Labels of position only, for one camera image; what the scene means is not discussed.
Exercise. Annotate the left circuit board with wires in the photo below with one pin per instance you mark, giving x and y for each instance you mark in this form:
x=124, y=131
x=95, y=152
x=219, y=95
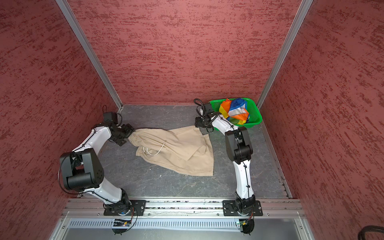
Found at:
x=121, y=223

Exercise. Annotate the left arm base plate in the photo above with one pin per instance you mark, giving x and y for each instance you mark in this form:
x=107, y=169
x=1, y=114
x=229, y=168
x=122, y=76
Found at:
x=139, y=207

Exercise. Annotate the right aluminium corner post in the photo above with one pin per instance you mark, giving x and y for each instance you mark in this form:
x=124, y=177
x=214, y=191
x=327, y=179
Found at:
x=290, y=37

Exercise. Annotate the multicolour shorts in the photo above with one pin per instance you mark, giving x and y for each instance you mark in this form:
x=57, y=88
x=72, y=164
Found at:
x=235, y=111

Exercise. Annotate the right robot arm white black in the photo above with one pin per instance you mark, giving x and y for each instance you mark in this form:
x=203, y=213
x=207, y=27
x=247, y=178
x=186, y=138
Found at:
x=239, y=150

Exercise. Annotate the circuit board with wires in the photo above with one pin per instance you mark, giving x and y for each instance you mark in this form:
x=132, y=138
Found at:
x=121, y=223
x=247, y=226

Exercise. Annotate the left aluminium corner post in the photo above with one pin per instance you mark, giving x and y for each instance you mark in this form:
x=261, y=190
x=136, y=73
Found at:
x=81, y=36

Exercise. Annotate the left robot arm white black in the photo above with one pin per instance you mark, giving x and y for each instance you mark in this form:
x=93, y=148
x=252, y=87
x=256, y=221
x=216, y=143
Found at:
x=81, y=171

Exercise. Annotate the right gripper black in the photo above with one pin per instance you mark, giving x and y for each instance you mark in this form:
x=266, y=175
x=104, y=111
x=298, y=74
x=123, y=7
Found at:
x=198, y=122

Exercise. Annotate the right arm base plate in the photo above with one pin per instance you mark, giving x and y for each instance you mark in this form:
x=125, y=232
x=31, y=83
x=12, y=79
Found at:
x=230, y=209

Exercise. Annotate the slotted cable duct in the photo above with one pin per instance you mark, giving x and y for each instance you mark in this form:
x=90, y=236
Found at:
x=167, y=224

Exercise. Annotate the beige shorts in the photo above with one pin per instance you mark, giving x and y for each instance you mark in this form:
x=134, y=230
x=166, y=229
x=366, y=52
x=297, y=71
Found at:
x=184, y=150

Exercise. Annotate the right circuit board with wires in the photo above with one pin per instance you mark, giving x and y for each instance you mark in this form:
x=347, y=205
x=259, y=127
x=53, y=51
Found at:
x=247, y=226

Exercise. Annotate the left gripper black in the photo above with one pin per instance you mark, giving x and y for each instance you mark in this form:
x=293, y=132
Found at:
x=129, y=130

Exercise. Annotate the green plastic basket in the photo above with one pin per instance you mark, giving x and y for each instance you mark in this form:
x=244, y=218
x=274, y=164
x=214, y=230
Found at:
x=255, y=116

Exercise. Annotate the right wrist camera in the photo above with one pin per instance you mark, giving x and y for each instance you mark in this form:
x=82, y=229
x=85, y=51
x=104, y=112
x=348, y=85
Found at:
x=208, y=108

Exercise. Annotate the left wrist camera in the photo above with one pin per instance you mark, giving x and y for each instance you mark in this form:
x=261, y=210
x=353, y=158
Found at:
x=111, y=117

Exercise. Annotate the aluminium corner post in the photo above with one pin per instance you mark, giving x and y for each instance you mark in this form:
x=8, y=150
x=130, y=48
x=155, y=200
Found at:
x=81, y=36
x=290, y=37

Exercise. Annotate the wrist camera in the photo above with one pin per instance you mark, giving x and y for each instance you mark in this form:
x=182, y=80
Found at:
x=111, y=117
x=208, y=108

